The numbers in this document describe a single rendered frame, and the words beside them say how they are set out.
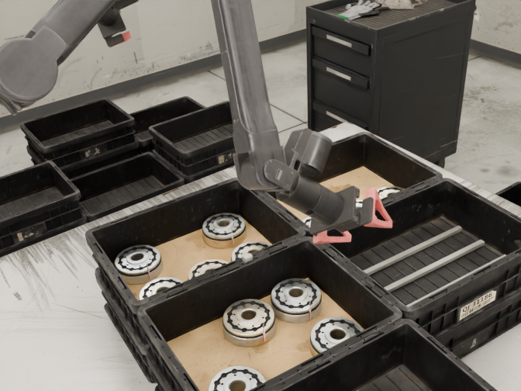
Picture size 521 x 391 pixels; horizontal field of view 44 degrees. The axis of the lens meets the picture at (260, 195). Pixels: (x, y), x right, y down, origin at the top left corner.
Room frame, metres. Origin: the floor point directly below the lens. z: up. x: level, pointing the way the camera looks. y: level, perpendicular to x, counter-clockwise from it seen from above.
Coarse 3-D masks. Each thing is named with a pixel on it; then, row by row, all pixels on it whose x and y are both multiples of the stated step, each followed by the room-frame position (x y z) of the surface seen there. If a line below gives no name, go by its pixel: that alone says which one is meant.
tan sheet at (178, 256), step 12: (252, 228) 1.27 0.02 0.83; (180, 240) 1.23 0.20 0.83; (192, 240) 1.23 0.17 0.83; (252, 240) 1.22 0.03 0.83; (264, 240) 1.21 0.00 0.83; (168, 252) 1.19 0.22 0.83; (180, 252) 1.19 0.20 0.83; (192, 252) 1.18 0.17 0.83; (204, 252) 1.18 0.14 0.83; (216, 252) 1.18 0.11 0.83; (228, 252) 1.18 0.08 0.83; (168, 264) 1.15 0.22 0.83; (180, 264) 1.14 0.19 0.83; (192, 264) 1.14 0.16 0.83; (168, 276) 1.10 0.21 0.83; (180, 276) 1.10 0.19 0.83; (132, 288) 1.07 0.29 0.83
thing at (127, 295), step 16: (192, 192) 1.29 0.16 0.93; (256, 192) 1.27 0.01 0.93; (160, 208) 1.23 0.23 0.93; (272, 208) 1.20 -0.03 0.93; (112, 224) 1.17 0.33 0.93; (288, 224) 1.14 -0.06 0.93; (96, 240) 1.12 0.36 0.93; (288, 240) 1.07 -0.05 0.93; (96, 256) 1.08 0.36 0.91; (256, 256) 1.03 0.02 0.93; (112, 272) 1.00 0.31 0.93; (208, 272) 0.99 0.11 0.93; (128, 288) 0.95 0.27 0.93; (176, 288) 0.94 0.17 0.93; (128, 304) 0.93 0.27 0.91
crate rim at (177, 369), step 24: (312, 240) 1.07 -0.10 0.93; (240, 264) 1.01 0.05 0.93; (336, 264) 0.99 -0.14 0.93; (192, 288) 0.94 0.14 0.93; (144, 312) 0.88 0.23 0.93; (360, 336) 0.79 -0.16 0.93; (168, 360) 0.76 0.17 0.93; (312, 360) 0.74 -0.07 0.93; (192, 384) 0.71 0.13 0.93; (264, 384) 0.70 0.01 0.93
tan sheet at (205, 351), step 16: (336, 304) 0.98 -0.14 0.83; (320, 320) 0.94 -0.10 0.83; (192, 336) 0.91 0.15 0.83; (208, 336) 0.91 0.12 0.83; (224, 336) 0.91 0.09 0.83; (272, 336) 0.90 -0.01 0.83; (288, 336) 0.90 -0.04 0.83; (304, 336) 0.90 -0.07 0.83; (176, 352) 0.87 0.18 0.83; (192, 352) 0.87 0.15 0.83; (208, 352) 0.87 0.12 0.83; (224, 352) 0.87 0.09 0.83; (240, 352) 0.86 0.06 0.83; (256, 352) 0.86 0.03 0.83; (272, 352) 0.86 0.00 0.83; (288, 352) 0.86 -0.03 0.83; (304, 352) 0.85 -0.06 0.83; (192, 368) 0.83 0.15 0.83; (208, 368) 0.83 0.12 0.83; (224, 368) 0.83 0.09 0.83; (256, 368) 0.82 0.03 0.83; (272, 368) 0.82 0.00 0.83; (288, 368) 0.82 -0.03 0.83; (208, 384) 0.79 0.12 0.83
